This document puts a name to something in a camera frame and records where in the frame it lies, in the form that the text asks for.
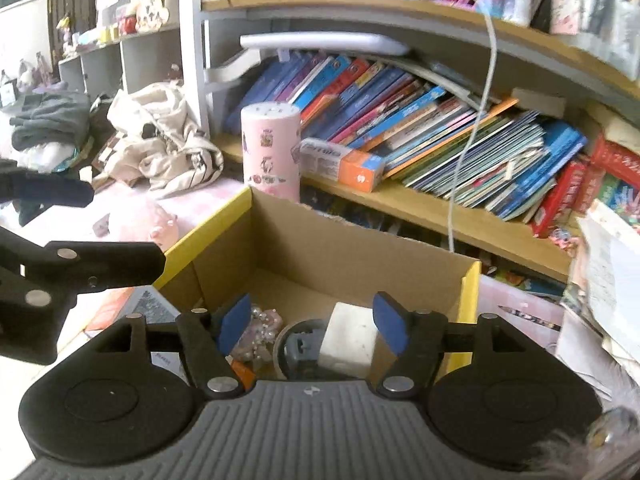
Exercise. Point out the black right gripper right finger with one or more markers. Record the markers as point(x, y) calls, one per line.
point(415, 339)

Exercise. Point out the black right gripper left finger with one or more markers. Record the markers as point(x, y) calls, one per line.
point(208, 338)

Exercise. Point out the white tape roll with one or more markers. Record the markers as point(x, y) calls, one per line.
point(308, 371)

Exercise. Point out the white eraser block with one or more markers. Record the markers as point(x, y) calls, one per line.
point(348, 343)

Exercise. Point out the orange white toothpaste box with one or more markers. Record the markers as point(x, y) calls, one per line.
point(131, 301)

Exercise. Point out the grey toy car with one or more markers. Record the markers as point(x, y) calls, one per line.
point(304, 347)

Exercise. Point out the yellow cardboard box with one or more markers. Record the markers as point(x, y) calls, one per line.
point(300, 263)

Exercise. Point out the pink plush pig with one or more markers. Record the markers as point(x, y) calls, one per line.
point(144, 222)

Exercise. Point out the wooden chess board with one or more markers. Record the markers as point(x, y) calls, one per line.
point(102, 154)

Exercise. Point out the grey folded clothes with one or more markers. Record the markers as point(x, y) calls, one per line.
point(61, 117)

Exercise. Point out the orange box on shelf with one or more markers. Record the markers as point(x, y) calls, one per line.
point(356, 169)

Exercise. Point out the beige cloth bag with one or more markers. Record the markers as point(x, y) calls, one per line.
point(159, 142)

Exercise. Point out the stack of papers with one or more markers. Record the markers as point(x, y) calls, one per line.
point(600, 331)

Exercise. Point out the pink sticker cylinder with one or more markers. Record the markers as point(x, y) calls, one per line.
point(271, 134)

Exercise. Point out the wooden bookshelf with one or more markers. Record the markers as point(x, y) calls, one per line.
point(458, 120)

